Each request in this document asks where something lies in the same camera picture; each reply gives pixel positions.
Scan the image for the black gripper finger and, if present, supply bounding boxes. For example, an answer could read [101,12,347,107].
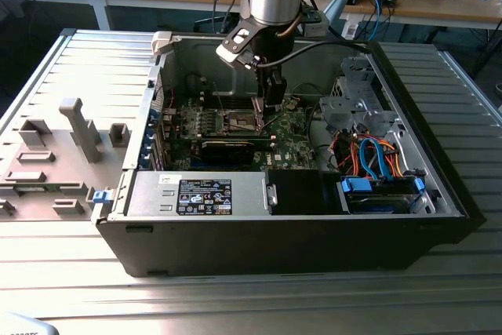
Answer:
[256,67,289,117]

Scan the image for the CPU socket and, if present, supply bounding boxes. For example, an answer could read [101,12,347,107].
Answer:
[220,107,268,135]

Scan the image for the green motherboard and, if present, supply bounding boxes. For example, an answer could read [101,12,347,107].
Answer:
[162,93,321,173]

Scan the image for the silver metal drive cage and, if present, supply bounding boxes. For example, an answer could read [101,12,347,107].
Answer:
[318,56,397,132]

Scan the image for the black graphics card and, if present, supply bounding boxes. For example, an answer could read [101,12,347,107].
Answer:
[199,139,256,166]

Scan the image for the black plastic shroud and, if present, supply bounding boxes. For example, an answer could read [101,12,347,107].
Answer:
[264,169,343,217]

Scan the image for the beige case latch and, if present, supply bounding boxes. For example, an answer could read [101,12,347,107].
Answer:
[151,31,176,56]

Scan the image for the hard disk in blue carrier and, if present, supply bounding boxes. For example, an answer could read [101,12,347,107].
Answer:
[336,175,427,215]

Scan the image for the black open PC case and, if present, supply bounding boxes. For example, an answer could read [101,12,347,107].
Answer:
[90,31,487,278]

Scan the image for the grey power supply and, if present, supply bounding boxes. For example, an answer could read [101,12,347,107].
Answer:
[125,169,272,218]

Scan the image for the blue case latch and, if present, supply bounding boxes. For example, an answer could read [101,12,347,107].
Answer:
[93,189,113,206]

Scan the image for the grey parts rack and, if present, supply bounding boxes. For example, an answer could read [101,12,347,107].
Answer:
[0,96,131,223]

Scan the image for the green RAM stick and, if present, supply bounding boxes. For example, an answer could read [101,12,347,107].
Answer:
[15,184,50,194]

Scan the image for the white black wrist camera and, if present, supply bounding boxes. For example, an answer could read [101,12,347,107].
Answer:
[215,24,263,66]

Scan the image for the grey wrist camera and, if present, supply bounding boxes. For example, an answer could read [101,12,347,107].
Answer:
[302,7,331,37]

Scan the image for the wire locking lever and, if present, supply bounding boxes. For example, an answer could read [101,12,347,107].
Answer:
[213,81,227,116]

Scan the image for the black camera cable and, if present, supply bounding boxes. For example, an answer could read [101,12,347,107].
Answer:
[257,38,372,67]

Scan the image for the blue hanging cable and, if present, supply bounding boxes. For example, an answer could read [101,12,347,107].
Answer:
[368,0,387,44]

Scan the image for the blue wire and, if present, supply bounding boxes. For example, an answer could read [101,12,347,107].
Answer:
[358,135,393,181]

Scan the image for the orange wires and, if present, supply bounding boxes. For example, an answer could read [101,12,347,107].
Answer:
[335,134,407,179]

